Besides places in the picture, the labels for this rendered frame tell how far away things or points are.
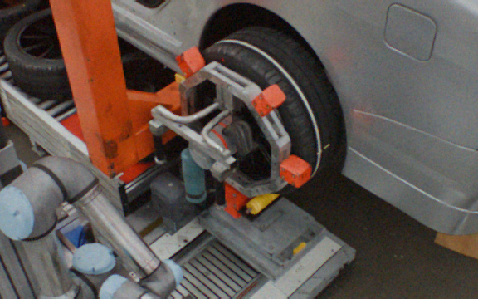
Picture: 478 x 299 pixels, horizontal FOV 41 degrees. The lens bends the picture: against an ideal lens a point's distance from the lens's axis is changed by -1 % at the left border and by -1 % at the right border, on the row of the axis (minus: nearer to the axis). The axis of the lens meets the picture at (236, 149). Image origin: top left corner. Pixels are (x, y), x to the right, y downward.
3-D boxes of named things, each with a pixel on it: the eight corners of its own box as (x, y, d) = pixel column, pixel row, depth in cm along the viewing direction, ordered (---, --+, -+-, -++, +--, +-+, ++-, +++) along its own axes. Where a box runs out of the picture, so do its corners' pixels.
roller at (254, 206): (298, 182, 280) (299, 173, 276) (252, 220, 265) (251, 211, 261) (288, 176, 283) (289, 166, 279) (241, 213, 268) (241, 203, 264)
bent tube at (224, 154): (263, 133, 230) (263, 110, 222) (225, 161, 220) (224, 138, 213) (228, 111, 239) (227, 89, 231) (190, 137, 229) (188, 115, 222)
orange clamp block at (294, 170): (292, 166, 240) (310, 178, 235) (278, 177, 236) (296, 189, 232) (292, 153, 235) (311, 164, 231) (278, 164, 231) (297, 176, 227)
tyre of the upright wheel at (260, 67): (306, 190, 286) (373, 115, 230) (270, 219, 274) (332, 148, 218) (210, 85, 298) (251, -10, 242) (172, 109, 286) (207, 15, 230)
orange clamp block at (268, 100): (275, 108, 228) (287, 98, 221) (260, 118, 224) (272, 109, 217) (264, 92, 228) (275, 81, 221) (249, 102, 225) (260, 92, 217)
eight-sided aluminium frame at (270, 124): (288, 209, 256) (293, 105, 218) (277, 218, 252) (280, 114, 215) (195, 145, 284) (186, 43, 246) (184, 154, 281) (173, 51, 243)
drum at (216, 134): (251, 149, 252) (251, 122, 243) (212, 178, 242) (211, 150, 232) (226, 133, 260) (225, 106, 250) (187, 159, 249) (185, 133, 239)
